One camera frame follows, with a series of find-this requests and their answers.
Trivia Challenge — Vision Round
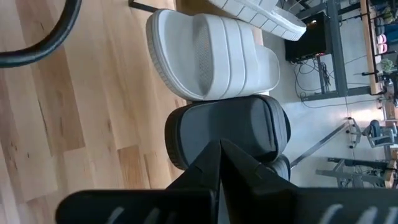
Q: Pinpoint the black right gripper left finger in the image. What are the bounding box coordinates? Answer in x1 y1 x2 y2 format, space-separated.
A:
55 139 222 224

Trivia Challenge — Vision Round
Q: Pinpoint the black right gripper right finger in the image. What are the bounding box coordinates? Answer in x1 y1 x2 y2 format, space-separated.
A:
220 139 398 224

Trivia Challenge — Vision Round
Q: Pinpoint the grey rubber slide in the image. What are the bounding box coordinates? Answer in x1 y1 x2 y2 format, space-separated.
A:
207 0 308 42
145 8 281 102

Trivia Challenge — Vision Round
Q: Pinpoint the grey office chair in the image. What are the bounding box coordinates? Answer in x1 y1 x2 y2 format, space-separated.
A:
348 117 398 149

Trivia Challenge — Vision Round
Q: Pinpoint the black computer case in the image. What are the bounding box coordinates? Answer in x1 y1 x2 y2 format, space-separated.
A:
284 11 333 63

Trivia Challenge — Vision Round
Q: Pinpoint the grey desk frame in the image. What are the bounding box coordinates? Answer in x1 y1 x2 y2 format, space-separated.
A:
315 157 398 190
298 0 382 103

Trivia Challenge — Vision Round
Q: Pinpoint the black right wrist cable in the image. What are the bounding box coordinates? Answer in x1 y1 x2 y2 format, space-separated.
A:
0 0 83 69

